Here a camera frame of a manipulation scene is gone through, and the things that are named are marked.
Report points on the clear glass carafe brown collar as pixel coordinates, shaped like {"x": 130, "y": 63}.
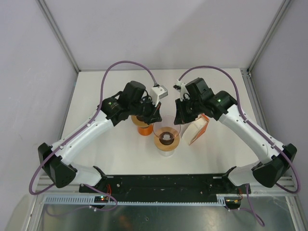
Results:
{"x": 166, "y": 153}

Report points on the pink glass dripper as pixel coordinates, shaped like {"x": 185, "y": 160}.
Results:
{"x": 166, "y": 131}

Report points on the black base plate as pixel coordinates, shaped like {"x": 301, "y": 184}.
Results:
{"x": 169, "y": 186}

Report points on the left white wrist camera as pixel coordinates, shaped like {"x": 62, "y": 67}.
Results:
{"x": 157, "y": 93}

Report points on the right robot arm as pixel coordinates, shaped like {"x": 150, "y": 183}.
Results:
{"x": 273, "y": 156}

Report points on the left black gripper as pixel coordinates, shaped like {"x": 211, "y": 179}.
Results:
{"x": 154, "y": 114}

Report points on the coffee filter pack orange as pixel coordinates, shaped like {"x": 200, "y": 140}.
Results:
{"x": 196, "y": 129}

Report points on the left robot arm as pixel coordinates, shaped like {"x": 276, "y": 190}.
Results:
{"x": 57, "y": 159}

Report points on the grey cable duct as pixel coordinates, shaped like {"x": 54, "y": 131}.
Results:
{"x": 216, "y": 200}

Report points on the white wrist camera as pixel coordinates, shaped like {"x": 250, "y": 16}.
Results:
{"x": 181, "y": 88}
{"x": 157, "y": 93}

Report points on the orange glass carafe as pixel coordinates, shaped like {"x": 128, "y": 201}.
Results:
{"x": 146, "y": 131}

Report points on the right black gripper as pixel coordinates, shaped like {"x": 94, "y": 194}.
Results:
{"x": 181, "y": 118}

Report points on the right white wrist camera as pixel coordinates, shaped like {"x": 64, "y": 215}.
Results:
{"x": 181, "y": 88}

